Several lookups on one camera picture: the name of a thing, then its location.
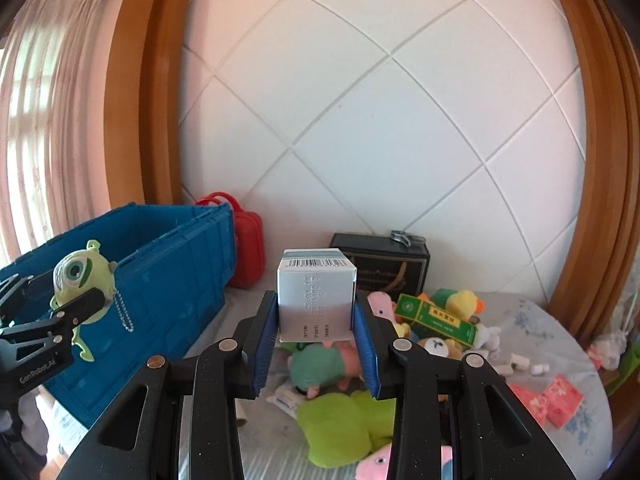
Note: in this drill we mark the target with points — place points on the metal clip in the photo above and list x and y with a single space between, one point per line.
406 239

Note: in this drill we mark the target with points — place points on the blue plastic crate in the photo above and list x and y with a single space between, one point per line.
173 264

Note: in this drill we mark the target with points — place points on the pink curtain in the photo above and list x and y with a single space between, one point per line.
45 174

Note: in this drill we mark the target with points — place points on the pink pig plush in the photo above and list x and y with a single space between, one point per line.
382 306

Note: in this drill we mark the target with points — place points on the yellow duck plush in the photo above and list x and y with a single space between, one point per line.
461 303

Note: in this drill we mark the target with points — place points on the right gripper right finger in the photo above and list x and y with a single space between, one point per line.
465 402

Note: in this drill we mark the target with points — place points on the teal pig plush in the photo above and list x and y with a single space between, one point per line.
318 366

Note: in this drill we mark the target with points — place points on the white grey box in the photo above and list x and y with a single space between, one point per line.
316 289

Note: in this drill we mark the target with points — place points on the brown bear plush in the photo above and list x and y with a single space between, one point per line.
446 348

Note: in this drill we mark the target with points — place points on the green long box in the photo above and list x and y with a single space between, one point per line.
428 320

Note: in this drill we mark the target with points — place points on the red dress pig plush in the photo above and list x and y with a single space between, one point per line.
375 466

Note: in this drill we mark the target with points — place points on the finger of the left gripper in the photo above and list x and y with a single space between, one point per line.
58 330
17 292

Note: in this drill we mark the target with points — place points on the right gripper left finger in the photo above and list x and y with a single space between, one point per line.
138 435

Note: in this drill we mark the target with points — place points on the large green plush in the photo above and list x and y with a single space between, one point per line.
343 429

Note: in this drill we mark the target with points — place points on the black gift box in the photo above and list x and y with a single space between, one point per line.
384 265

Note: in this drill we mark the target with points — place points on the white plastic packet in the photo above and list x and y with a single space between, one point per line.
288 399

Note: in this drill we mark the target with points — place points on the red plastic case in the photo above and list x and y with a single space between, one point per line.
249 240

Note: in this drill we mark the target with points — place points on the green one-eyed monster plush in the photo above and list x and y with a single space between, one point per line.
80 271

